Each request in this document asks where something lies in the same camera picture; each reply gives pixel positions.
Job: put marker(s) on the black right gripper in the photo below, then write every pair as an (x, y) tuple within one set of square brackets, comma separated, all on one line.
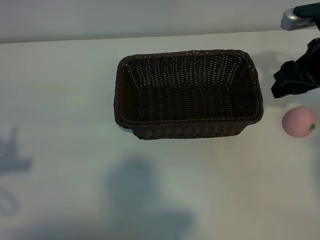
[(307, 72)]

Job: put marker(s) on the pink peach with green leaf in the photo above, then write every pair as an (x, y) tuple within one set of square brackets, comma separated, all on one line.
[(298, 122)]

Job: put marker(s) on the dark brown wicker basket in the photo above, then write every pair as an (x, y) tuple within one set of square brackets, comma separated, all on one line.
[(190, 105)]

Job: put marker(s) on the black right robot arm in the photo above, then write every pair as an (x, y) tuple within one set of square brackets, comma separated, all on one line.
[(314, 45)]

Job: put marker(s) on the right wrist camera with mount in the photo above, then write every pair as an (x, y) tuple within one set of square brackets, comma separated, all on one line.
[(297, 17)]

